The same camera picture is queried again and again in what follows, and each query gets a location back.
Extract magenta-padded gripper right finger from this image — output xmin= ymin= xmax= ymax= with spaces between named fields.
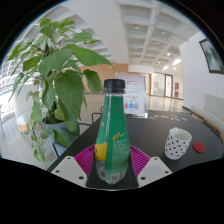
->
xmin=129 ymin=144 xmax=173 ymax=188

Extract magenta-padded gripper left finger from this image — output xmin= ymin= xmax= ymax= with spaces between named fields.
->
xmin=51 ymin=144 xmax=98 ymax=188

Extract green plastic drink bottle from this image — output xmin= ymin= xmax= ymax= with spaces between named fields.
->
xmin=94 ymin=78 xmax=132 ymax=185

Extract white polka dot mug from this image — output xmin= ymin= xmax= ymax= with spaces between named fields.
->
xmin=164 ymin=126 xmax=193 ymax=161

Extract grey plant pot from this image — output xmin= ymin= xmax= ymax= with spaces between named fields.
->
xmin=43 ymin=121 xmax=81 ymax=158

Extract flat round red coaster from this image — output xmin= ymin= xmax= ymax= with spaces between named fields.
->
xmin=192 ymin=141 xmax=206 ymax=154

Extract clear acrylic sign stand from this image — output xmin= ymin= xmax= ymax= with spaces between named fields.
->
xmin=114 ymin=72 xmax=149 ymax=119

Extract glass double door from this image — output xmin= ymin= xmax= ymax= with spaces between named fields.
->
xmin=151 ymin=72 xmax=174 ymax=98

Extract large green leafy plant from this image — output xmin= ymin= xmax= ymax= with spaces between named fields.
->
xmin=7 ymin=17 xmax=114 ymax=164

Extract recessed ceiling lights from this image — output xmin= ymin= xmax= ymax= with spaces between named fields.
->
xmin=133 ymin=24 xmax=183 ymax=72

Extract dark framed landscape picture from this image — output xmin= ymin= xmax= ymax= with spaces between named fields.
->
xmin=198 ymin=38 xmax=224 ymax=75

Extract long white wall bench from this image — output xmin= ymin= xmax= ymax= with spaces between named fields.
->
xmin=182 ymin=93 xmax=224 ymax=141

